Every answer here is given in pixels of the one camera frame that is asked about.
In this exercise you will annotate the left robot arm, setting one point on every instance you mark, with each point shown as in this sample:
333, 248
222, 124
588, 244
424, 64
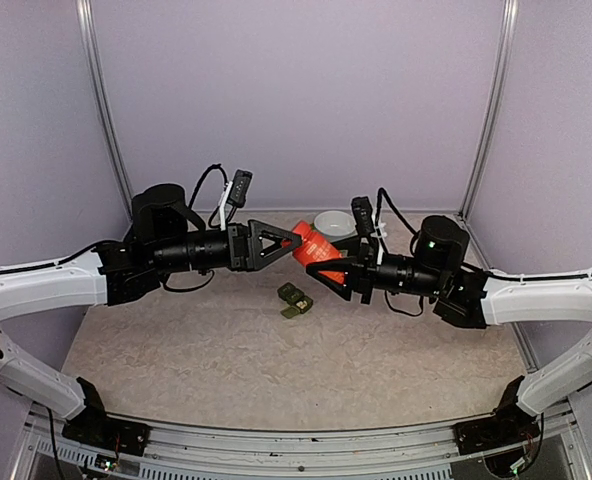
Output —
166, 237

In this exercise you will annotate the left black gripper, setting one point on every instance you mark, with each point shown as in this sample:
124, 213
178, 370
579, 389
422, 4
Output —
245, 253

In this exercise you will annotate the right aluminium frame post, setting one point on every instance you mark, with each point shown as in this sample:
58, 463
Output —
493, 108

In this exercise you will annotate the red cylindrical container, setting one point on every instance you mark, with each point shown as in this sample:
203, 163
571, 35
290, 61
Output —
315, 247

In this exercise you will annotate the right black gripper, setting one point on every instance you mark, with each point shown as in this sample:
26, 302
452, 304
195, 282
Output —
359, 274

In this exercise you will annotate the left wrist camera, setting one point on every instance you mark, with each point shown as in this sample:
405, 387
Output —
233, 198

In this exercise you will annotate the white ceramic bowl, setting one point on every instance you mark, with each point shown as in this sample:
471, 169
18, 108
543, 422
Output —
334, 225

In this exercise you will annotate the aluminium frame post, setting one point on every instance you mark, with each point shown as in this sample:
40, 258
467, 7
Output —
493, 108
85, 15

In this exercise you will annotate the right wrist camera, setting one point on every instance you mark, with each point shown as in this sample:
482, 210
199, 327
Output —
365, 226

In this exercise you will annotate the front aluminium rail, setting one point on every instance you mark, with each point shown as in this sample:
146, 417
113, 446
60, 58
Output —
177, 451

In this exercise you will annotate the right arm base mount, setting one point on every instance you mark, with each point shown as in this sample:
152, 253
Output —
508, 424

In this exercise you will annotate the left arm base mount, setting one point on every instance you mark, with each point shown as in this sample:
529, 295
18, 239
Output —
94, 427

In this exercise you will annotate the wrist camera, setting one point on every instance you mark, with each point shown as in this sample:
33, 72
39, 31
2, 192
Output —
365, 226
233, 198

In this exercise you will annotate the left aluminium frame post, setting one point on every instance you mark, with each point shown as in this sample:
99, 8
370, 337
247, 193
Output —
85, 15

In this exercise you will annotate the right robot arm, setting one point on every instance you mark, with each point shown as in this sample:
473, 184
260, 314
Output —
464, 296

